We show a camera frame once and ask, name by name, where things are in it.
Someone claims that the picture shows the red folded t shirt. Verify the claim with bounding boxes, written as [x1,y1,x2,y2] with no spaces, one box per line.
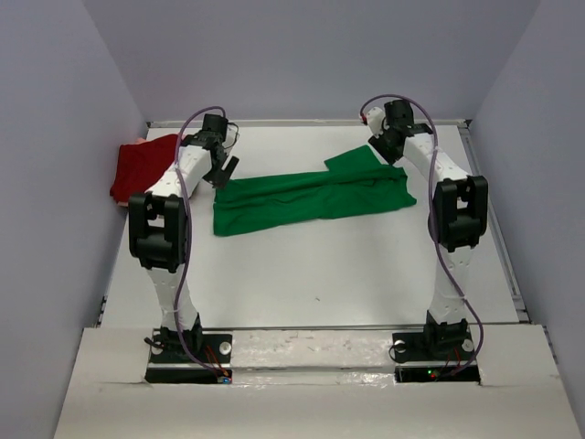
[110,134,181,207]

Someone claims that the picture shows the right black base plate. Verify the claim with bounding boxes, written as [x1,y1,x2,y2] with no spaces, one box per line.
[388,332,481,384]

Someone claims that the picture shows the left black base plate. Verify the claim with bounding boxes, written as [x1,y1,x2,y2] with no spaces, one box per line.
[144,330,233,385]

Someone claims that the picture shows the green t shirt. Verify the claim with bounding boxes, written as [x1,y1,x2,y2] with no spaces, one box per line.
[213,145,417,237]

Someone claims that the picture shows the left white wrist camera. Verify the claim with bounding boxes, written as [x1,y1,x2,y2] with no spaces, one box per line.
[222,122,239,150]

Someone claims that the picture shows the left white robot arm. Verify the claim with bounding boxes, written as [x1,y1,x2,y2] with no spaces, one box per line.
[128,106,239,361]

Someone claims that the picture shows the white front platform board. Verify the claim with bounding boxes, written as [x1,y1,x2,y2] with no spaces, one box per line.
[56,325,580,438]

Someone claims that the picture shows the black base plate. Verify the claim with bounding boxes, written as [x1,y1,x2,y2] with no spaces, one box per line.
[144,330,233,385]
[388,332,481,384]

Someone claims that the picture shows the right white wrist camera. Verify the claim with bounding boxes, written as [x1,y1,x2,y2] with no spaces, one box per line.
[360,107,388,138]

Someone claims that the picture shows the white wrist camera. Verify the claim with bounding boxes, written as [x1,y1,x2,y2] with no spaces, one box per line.
[360,107,388,138]
[222,122,239,150]

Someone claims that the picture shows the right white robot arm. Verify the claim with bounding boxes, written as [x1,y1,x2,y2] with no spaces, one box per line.
[360,95,488,364]

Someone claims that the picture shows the pink folded t shirt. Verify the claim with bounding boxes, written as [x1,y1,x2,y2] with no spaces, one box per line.
[110,134,177,207]

